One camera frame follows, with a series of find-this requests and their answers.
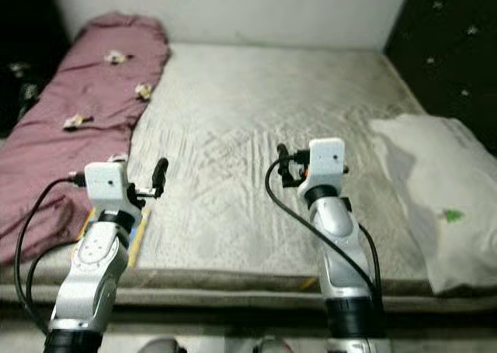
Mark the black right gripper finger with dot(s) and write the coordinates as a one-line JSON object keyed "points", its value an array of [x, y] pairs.
{"points": [[282, 157]]}

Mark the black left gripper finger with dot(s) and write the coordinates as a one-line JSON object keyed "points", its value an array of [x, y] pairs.
{"points": [[161, 173]]}

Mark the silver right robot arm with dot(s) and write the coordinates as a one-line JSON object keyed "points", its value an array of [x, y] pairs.
{"points": [[338, 244]]}

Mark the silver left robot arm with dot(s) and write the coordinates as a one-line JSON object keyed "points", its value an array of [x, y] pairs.
{"points": [[89, 283]]}

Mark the white quilted mattress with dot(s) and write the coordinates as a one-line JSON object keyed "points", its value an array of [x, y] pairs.
{"points": [[264, 105]]}

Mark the purple duck print blanket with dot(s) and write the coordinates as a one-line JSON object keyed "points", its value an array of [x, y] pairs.
{"points": [[93, 89]]}

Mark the white pillow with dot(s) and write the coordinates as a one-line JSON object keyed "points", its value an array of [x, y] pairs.
{"points": [[435, 174]]}

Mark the robot left leg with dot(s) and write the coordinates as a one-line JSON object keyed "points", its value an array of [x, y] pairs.
{"points": [[167, 347]]}

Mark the robot leg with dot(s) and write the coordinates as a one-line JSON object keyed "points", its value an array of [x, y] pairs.
{"points": [[167, 347], [272, 347]]}

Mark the robot right leg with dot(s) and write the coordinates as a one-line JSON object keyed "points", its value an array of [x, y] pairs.
{"points": [[272, 347]]}

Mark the dark tufted headboard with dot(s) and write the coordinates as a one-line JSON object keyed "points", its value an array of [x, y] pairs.
{"points": [[450, 43]]}

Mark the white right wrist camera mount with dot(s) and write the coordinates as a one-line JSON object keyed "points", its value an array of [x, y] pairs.
{"points": [[328, 163]]}

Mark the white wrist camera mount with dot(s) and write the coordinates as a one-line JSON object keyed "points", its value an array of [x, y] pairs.
{"points": [[105, 184], [328, 163]]}

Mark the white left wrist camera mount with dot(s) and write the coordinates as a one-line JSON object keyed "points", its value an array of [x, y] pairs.
{"points": [[105, 184]]}

